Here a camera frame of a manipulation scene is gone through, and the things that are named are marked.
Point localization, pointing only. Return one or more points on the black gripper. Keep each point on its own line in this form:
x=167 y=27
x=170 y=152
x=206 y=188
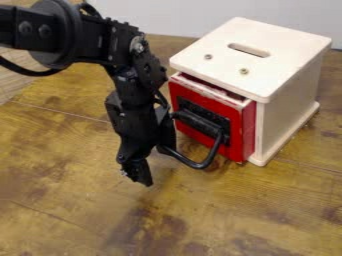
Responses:
x=143 y=126

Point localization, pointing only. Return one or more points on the black metal drawer handle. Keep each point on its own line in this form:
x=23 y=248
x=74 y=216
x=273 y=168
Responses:
x=201 y=163

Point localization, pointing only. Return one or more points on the red drawer front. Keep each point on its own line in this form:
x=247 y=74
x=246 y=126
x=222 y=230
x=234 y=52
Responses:
x=222 y=110

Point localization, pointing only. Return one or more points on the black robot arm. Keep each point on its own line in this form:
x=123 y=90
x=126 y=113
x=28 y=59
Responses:
x=63 y=33

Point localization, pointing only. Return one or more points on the white wooden box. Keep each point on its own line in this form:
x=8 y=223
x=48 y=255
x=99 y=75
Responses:
x=269 y=64

